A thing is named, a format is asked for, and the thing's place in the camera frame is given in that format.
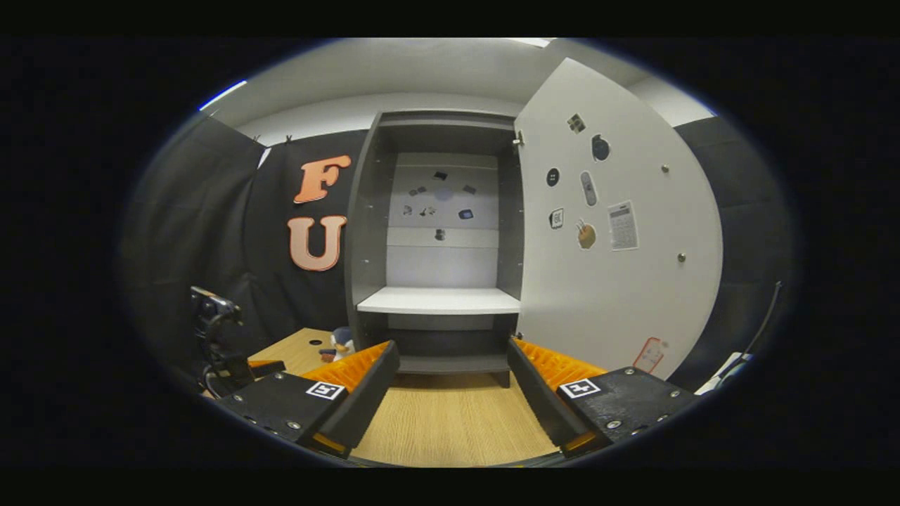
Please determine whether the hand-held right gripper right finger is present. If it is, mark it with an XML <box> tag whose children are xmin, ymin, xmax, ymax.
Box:
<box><xmin>506</xmin><ymin>337</ymin><xmax>700</xmax><ymax>458</ymax></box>

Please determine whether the black backdrop cloth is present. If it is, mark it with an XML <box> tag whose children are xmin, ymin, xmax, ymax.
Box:
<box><xmin>120</xmin><ymin>116</ymin><xmax>795</xmax><ymax>394</ymax></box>

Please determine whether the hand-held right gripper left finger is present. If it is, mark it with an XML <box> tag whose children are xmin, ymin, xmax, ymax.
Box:
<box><xmin>214</xmin><ymin>341</ymin><xmax>401</xmax><ymax>459</ymax></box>

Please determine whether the grey cabinet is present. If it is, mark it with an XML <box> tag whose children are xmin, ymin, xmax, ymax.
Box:
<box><xmin>345</xmin><ymin>109</ymin><xmax>526</xmax><ymax>389</ymax></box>

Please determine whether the beige cabinet door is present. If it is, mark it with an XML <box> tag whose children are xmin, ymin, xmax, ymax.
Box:
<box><xmin>513</xmin><ymin>58</ymin><xmax>724</xmax><ymax>380</ymax></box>

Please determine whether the long ceiling strip light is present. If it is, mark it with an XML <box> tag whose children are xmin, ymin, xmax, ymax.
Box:
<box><xmin>199</xmin><ymin>79</ymin><xmax>248</xmax><ymax>112</ymax></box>

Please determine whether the white cabinet shelf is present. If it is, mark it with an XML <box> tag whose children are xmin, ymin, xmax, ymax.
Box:
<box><xmin>356</xmin><ymin>287</ymin><xmax>521</xmax><ymax>315</ymax></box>

